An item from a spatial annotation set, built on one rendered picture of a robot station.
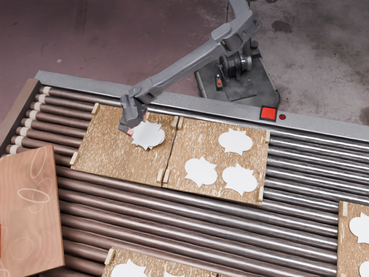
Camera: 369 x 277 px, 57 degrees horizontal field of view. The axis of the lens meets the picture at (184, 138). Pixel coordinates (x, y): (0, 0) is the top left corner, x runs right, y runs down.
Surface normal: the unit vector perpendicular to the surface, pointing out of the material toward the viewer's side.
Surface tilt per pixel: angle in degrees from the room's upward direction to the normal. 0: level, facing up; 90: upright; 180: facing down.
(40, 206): 0
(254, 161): 0
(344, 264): 0
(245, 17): 27
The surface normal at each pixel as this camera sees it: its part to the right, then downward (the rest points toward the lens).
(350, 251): -0.06, -0.49
